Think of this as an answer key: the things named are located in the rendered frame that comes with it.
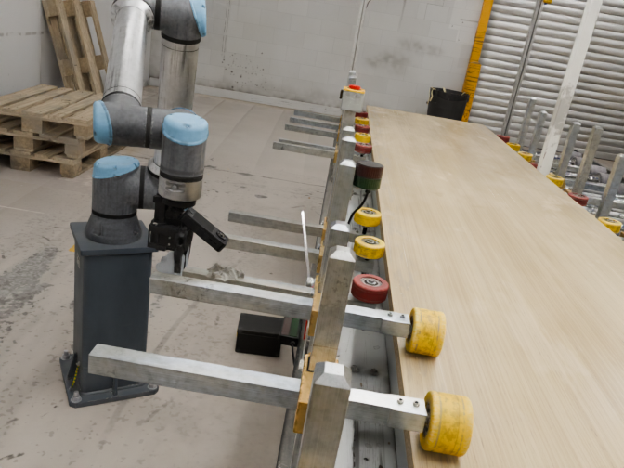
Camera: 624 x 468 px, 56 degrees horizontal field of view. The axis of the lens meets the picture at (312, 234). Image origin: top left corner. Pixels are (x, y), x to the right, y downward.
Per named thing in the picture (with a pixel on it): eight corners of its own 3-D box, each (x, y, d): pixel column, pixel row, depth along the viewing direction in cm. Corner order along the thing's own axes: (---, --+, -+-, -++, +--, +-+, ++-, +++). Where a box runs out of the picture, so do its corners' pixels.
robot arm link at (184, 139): (208, 114, 125) (212, 124, 116) (201, 171, 129) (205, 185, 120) (162, 109, 122) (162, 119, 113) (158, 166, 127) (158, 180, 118)
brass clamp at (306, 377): (288, 432, 77) (293, 400, 75) (297, 373, 89) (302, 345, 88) (334, 440, 77) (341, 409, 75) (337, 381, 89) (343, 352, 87)
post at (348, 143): (312, 306, 162) (343, 136, 145) (313, 300, 165) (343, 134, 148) (325, 308, 162) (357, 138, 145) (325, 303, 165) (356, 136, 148)
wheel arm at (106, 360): (86, 375, 80) (86, 352, 78) (97, 360, 83) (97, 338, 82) (448, 438, 79) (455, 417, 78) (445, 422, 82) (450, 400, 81)
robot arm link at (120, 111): (113, -29, 165) (87, 111, 119) (160, -20, 168) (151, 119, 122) (113, 11, 173) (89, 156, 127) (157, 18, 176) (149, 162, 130)
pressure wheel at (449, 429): (435, 392, 77) (423, 387, 85) (428, 455, 76) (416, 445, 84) (480, 399, 77) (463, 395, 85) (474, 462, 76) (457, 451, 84)
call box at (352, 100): (339, 111, 192) (344, 87, 189) (340, 109, 198) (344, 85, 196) (360, 115, 192) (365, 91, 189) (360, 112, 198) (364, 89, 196)
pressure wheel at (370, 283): (344, 331, 129) (353, 284, 125) (344, 313, 136) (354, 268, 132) (380, 337, 129) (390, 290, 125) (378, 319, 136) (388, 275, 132)
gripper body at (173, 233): (157, 238, 133) (162, 187, 128) (194, 244, 133) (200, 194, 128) (146, 250, 126) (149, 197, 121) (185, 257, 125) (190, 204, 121)
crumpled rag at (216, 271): (201, 278, 127) (201, 268, 126) (208, 266, 134) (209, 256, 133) (240, 285, 127) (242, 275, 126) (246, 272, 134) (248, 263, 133)
